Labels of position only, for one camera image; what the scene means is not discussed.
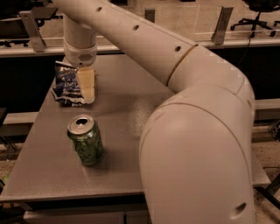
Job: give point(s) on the clear glass barrier panel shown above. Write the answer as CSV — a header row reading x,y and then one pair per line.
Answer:
x,y
194,20

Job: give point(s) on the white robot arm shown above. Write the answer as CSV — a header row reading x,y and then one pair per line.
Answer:
x,y
195,149

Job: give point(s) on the middle metal bracket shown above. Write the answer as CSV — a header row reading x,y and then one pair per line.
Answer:
x,y
149,14

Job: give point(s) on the metal bracket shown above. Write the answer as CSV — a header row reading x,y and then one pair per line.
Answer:
x,y
32,29
149,14
221,26

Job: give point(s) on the blue chip bag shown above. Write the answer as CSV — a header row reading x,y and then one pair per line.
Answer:
x,y
67,91

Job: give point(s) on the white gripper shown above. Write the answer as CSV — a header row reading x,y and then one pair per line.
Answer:
x,y
79,56

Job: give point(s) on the black office chair right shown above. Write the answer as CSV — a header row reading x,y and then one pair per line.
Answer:
x,y
258,6

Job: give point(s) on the green soda can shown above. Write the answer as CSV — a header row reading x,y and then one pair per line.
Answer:
x,y
85,135

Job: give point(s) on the right metal bracket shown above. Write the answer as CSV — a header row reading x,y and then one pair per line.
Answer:
x,y
221,26

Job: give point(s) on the dark desk in background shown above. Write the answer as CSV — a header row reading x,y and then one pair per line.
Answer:
x,y
20,21

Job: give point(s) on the left metal bracket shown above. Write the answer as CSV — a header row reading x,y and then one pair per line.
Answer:
x,y
32,29

